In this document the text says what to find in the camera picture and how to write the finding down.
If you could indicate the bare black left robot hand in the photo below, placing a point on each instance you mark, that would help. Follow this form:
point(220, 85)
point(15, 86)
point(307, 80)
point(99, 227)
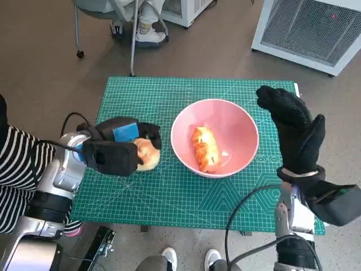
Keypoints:
point(124, 130)

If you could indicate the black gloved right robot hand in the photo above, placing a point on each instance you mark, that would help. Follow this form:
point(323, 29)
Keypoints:
point(296, 134)

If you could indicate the round toy bread bun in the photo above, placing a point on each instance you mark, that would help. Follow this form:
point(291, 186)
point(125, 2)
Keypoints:
point(149, 155)

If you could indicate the pink bowl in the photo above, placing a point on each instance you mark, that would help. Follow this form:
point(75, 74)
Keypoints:
point(239, 127)

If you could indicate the long toy bread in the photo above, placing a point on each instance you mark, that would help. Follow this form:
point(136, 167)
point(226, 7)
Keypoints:
point(207, 149)

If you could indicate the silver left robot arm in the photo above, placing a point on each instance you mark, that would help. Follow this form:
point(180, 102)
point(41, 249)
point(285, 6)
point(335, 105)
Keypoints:
point(62, 175)

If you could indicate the green cutting mat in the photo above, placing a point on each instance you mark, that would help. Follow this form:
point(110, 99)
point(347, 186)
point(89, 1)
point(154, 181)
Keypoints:
point(169, 197)

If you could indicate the silver metal pole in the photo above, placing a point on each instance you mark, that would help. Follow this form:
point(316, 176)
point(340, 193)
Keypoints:
point(133, 42)

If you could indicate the person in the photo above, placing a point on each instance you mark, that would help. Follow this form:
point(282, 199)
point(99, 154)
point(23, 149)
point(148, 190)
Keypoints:
point(146, 35)
point(17, 169)

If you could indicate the large white mesh cabinet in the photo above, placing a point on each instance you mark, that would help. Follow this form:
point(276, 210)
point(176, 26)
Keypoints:
point(304, 31)

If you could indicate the black metal clamp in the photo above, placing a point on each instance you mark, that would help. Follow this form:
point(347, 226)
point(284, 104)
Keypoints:
point(98, 245)

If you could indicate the grey office chair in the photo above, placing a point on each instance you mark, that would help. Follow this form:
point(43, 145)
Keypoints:
point(96, 12)

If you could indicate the small white mesh cabinet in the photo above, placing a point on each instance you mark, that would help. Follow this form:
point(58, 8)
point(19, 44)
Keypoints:
point(184, 14)

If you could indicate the white shoe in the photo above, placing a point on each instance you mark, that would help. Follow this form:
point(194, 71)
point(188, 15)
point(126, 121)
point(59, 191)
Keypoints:
point(169, 258)
point(212, 258)

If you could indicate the grey leg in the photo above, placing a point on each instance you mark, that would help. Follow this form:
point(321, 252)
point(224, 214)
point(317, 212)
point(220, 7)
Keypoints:
point(222, 266)
point(152, 264)

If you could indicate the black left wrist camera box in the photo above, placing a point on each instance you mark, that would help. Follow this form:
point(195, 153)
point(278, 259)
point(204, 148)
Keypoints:
point(112, 161)

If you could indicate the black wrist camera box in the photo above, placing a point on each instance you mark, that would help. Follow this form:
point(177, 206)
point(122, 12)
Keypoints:
point(332, 206)
point(112, 161)

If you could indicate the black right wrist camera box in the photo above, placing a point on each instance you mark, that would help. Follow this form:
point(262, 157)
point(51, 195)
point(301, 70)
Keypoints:
point(332, 206)

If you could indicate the black table bracket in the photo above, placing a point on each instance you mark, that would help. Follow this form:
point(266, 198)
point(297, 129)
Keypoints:
point(144, 229)

